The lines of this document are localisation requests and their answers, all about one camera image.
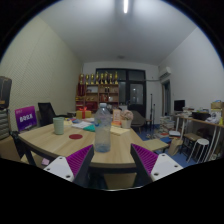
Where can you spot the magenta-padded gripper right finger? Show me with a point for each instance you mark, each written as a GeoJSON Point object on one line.
{"type": "Point", "coordinates": [165, 165]}

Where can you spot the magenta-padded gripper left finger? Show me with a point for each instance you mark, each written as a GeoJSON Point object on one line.
{"type": "Point", "coordinates": [58, 166]}

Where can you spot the clear plastic water bottle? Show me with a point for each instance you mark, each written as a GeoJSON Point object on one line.
{"type": "Point", "coordinates": [102, 136]}

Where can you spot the brown paper bag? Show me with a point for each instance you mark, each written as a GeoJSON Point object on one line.
{"type": "Point", "coordinates": [174, 147]}

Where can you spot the low wooden bench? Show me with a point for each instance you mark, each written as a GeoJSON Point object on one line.
{"type": "Point", "coordinates": [156, 144]}

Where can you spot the flat round red coaster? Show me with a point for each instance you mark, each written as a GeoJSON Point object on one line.
{"type": "Point", "coordinates": [75, 136]}

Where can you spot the wooden stool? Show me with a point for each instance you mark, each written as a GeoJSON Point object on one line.
{"type": "Point", "coordinates": [192, 136]}

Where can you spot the pale green ribbed cup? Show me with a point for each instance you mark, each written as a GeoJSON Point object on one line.
{"type": "Point", "coordinates": [58, 126]}

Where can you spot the pile of books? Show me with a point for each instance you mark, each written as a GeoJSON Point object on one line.
{"type": "Point", "coordinates": [166, 124]}

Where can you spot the white round stool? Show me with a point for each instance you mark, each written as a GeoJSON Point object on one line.
{"type": "Point", "coordinates": [201, 142]}

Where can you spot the white book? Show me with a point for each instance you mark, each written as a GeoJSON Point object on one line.
{"type": "Point", "coordinates": [81, 124]}

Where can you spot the teal book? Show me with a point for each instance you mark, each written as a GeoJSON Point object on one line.
{"type": "Point", "coordinates": [90, 128]}

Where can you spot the grey armchair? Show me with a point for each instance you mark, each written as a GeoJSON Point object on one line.
{"type": "Point", "coordinates": [138, 119]}

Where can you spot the black microphone stand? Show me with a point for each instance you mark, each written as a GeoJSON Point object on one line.
{"type": "Point", "coordinates": [151, 113]}

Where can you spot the black office chair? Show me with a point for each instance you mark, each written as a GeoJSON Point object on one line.
{"type": "Point", "coordinates": [46, 113]}

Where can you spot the long wooden side desk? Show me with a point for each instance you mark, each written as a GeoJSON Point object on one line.
{"type": "Point", "coordinates": [200, 121]}

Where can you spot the large yellow paper pad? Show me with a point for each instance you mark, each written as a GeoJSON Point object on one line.
{"type": "Point", "coordinates": [119, 130]}

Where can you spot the yellow gift box red ribbon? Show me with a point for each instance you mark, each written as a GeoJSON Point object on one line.
{"type": "Point", "coordinates": [83, 114]}

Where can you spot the purple sign board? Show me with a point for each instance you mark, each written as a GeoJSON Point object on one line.
{"type": "Point", "coordinates": [26, 118]}

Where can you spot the pink flowers in white pot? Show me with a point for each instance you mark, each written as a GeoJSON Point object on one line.
{"type": "Point", "coordinates": [126, 120]}

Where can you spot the black computer monitor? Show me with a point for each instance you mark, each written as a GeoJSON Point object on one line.
{"type": "Point", "coordinates": [179, 105]}

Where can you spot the orange upright card box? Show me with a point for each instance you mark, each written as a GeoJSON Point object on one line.
{"type": "Point", "coordinates": [116, 116]}

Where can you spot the dark glass door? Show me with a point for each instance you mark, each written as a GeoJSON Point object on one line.
{"type": "Point", "coordinates": [136, 91]}

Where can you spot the wooden shelf unit with trophies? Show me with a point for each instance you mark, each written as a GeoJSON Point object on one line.
{"type": "Point", "coordinates": [98, 93]}

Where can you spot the white wall air conditioner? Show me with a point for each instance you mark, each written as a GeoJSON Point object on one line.
{"type": "Point", "coordinates": [165, 72]}

